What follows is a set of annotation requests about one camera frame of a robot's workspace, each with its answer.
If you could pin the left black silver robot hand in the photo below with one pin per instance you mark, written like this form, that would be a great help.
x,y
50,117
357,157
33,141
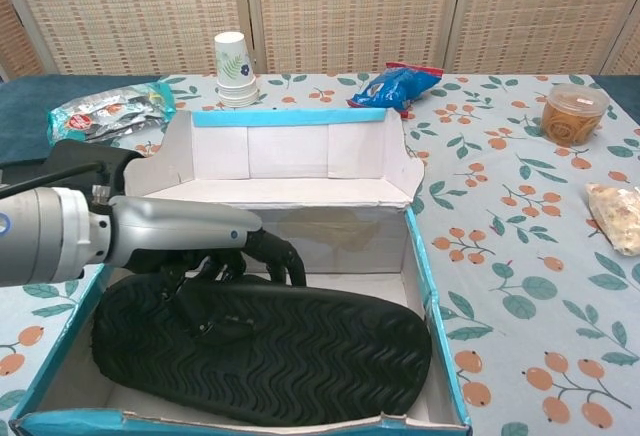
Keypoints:
x,y
175,231

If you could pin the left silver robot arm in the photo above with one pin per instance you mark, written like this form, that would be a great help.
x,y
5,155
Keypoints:
x,y
45,236

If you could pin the blue shoe box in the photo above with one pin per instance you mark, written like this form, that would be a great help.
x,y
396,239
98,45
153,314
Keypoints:
x,y
300,156

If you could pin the teal silver snack bag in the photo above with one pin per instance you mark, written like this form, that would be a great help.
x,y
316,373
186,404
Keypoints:
x,y
107,113

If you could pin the stacked floral paper cups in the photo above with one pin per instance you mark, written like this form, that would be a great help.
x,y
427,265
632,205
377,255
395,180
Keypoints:
x,y
234,66

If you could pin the blue snack bag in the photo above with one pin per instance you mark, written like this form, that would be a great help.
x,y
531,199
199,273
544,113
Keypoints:
x,y
395,86

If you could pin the woven folding screen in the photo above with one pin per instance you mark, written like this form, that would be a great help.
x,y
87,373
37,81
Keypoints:
x,y
350,11

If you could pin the floral patterned tablecloth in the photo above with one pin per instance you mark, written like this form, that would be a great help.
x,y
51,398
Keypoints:
x,y
525,256

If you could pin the clear jar of rubber bands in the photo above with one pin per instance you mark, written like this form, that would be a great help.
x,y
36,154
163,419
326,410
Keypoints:
x,y
572,116

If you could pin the clear bag of beige snacks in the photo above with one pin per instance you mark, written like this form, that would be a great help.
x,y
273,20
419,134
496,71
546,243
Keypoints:
x,y
617,218

